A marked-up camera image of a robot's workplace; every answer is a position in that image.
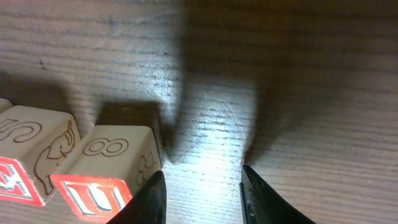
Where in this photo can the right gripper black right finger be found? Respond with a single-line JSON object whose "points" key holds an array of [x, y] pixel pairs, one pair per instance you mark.
{"points": [[261, 204]]}

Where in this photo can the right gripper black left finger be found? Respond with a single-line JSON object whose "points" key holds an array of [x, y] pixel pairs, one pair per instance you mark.
{"points": [[148, 206]]}

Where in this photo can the red E wooden block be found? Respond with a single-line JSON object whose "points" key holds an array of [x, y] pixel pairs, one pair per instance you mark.
{"points": [[34, 143]]}

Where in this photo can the red U wooden block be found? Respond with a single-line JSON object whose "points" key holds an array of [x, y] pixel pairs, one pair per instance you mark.
{"points": [[109, 166]]}

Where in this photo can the green N wooden block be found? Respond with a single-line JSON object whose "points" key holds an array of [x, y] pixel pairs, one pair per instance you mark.
{"points": [[5, 105]]}

